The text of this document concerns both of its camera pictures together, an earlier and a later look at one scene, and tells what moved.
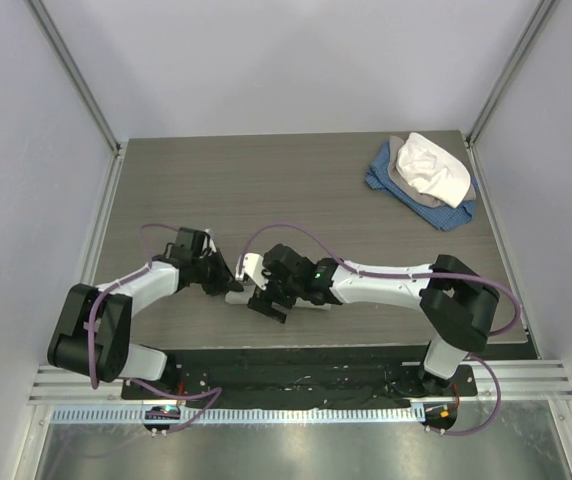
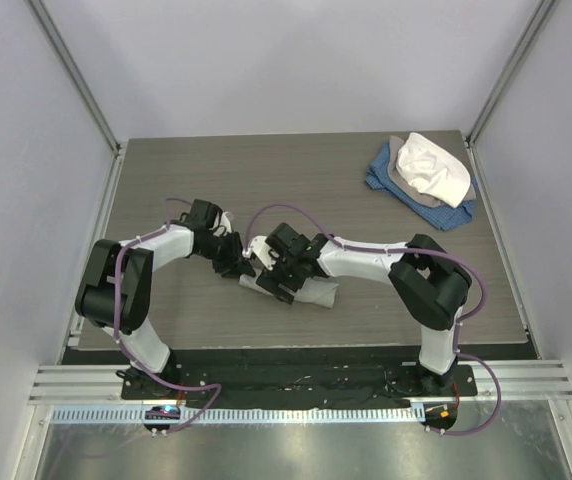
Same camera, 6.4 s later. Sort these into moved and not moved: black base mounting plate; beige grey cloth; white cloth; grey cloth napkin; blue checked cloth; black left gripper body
Moved: grey cloth napkin; black left gripper body
Not moved: beige grey cloth; black base mounting plate; blue checked cloth; white cloth
